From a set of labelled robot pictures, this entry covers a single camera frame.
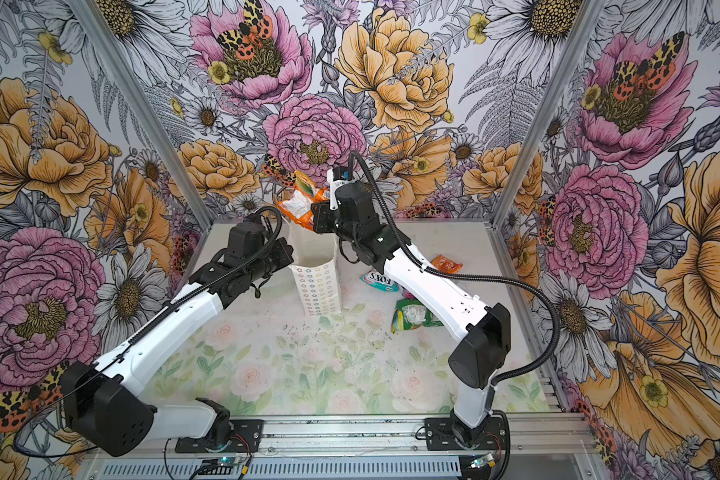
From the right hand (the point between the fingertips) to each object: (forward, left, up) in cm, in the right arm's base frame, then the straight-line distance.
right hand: (313, 215), depth 73 cm
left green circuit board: (-44, +22, -36) cm, 61 cm away
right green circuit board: (-46, -38, -37) cm, 70 cm away
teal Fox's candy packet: (+3, -17, -32) cm, 36 cm away
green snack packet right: (-11, -25, -30) cm, 41 cm away
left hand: (-3, +7, -12) cm, 14 cm away
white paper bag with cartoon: (-8, 0, -8) cm, 12 cm away
